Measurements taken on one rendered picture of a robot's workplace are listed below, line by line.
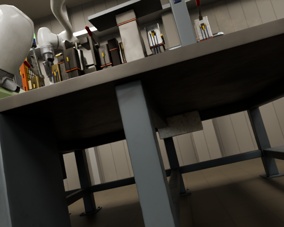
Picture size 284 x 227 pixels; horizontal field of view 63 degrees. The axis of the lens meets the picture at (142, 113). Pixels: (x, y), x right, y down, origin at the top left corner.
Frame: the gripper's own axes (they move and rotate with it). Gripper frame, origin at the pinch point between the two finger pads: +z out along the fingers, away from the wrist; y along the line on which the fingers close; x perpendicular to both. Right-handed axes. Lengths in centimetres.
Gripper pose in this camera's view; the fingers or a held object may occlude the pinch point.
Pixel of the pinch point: (52, 82)
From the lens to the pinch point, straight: 177.4
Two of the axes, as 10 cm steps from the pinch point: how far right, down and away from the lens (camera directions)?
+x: -9.5, 2.5, 2.1
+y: 2.4, 0.9, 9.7
